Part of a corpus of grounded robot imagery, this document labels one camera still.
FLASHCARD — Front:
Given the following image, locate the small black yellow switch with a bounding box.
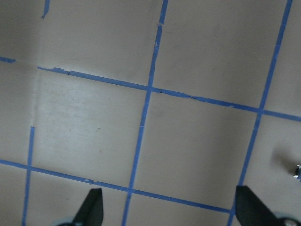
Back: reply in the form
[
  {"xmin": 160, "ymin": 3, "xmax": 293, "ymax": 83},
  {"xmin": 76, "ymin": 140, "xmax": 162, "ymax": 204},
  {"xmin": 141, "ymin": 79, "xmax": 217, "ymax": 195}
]
[{"xmin": 293, "ymin": 164, "xmax": 301, "ymax": 181}]

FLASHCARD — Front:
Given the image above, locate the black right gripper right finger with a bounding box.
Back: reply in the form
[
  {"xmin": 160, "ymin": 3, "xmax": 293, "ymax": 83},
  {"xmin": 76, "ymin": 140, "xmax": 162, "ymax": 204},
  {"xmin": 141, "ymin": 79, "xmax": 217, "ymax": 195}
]
[{"xmin": 235, "ymin": 186, "xmax": 281, "ymax": 226}]

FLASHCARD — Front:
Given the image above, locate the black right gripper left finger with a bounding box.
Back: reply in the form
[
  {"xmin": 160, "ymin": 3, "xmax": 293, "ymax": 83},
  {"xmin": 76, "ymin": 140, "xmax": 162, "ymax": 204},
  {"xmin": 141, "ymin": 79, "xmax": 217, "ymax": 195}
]
[{"xmin": 72, "ymin": 188, "xmax": 104, "ymax": 226}]

